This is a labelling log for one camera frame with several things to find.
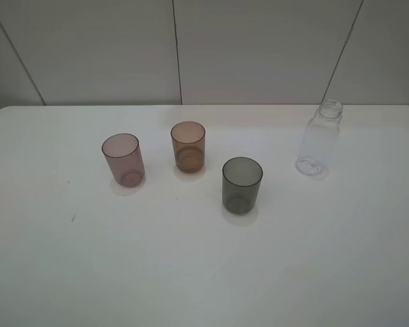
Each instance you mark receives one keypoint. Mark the translucent brown plastic cup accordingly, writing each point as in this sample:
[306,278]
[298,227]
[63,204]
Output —
[188,142]

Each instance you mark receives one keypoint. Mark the clear plastic bottle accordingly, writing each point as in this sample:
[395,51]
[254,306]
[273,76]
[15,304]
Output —
[319,138]

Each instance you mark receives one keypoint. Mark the translucent grey plastic cup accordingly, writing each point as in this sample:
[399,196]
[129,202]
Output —
[241,179]

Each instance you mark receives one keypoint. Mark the translucent purple plastic cup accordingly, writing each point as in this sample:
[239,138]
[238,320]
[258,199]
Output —
[123,156]

